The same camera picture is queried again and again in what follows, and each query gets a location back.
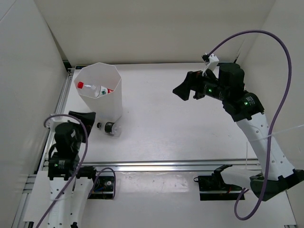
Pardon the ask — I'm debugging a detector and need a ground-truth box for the clear bottle red label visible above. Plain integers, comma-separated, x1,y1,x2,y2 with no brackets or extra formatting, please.
76,81,113,98

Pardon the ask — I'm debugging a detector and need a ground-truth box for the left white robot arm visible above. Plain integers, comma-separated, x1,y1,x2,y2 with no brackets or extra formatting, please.
37,63,123,228

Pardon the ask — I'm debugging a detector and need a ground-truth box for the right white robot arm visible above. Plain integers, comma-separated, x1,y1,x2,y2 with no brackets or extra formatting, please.
48,64,304,201

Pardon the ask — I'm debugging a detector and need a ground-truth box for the white octagonal plastic bin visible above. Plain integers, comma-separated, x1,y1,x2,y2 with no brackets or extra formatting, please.
74,63,123,122

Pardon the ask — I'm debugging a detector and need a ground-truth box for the small bottle black label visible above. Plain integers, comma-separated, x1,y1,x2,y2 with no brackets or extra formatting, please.
96,122,122,137

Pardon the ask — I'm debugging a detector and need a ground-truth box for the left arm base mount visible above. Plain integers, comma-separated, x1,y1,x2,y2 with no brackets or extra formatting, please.
88,167,117,200

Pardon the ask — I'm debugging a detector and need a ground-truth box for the aluminium frame rail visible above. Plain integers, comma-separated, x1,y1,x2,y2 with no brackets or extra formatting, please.
82,159,261,172

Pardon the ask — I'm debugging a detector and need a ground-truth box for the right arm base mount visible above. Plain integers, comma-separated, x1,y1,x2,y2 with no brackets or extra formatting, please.
193,175,242,201

